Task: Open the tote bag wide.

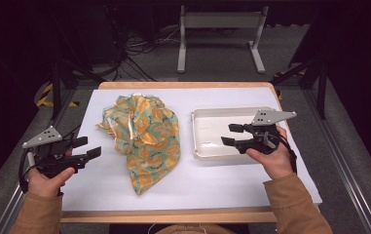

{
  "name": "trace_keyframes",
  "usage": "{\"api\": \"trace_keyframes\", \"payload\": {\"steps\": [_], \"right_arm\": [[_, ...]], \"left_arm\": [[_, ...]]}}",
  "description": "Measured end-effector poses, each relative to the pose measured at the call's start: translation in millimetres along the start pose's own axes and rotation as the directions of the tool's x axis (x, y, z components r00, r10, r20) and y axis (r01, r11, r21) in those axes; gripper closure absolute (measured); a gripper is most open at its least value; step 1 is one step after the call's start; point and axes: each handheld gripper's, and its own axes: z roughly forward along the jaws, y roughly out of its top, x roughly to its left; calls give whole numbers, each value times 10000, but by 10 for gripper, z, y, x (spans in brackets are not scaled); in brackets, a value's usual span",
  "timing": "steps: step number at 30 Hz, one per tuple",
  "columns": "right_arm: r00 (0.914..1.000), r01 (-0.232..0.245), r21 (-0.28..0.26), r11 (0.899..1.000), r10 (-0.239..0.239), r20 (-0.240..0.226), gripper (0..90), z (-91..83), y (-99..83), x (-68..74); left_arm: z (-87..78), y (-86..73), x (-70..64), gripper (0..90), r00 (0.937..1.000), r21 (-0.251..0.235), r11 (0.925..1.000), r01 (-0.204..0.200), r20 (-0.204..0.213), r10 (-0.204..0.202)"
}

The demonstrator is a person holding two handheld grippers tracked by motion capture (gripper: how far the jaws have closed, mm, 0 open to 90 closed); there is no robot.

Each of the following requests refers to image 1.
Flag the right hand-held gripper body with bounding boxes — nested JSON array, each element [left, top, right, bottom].
[[236, 109, 298, 155]]

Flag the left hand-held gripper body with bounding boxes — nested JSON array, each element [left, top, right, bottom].
[[21, 126, 89, 179]]

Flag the white plastic tray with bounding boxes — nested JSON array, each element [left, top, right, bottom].
[[190, 106, 286, 161]]

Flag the green orange patterned cloth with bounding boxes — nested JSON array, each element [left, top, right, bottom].
[[96, 93, 182, 196]]

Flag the person's right hand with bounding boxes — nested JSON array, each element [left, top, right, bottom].
[[245, 126, 297, 181]]

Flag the person's left hand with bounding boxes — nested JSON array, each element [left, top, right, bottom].
[[26, 167, 76, 199]]

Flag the yellow black hazard tape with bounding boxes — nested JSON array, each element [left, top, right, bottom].
[[36, 83, 80, 108]]

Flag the white table mat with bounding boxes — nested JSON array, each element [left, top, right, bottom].
[[61, 87, 323, 213]]

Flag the black tripod stand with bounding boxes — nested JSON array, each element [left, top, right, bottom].
[[45, 6, 107, 122], [270, 57, 330, 121]]

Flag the white metal stand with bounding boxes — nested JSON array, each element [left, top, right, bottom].
[[176, 4, 271, 75]]

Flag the right hand-held gripper black cable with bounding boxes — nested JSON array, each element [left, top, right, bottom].
[[277, 131, 299, 176]]

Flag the aluminium floor rail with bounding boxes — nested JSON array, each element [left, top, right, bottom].
[[0, 87, 79, 234], [301, 87, 371, 234]]

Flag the bundle of black floor cables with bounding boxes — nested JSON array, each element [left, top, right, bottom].
[[103, 6, 182, 83]]

